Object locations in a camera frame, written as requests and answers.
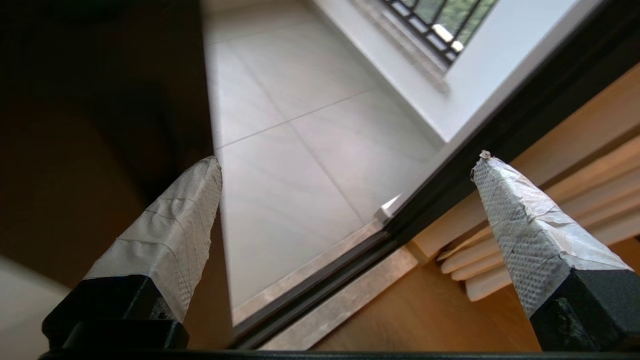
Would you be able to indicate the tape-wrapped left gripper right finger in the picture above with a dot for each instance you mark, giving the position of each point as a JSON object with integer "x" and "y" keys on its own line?
{"x": 540, "y": 240}

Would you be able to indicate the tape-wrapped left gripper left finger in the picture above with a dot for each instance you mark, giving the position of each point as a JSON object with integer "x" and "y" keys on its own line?
{"x": 165, "y": 240}

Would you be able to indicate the brown sliding door with lock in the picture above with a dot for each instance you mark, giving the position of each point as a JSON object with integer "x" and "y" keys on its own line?
{"x": 100, "y": 125}

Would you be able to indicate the short black window railing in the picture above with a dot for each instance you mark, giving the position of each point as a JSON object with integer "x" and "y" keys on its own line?
{"x": 440, "y": 30}

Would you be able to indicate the short grey stone window sill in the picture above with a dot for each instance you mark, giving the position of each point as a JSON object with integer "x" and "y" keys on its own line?
{"x": 405, "y": 45}

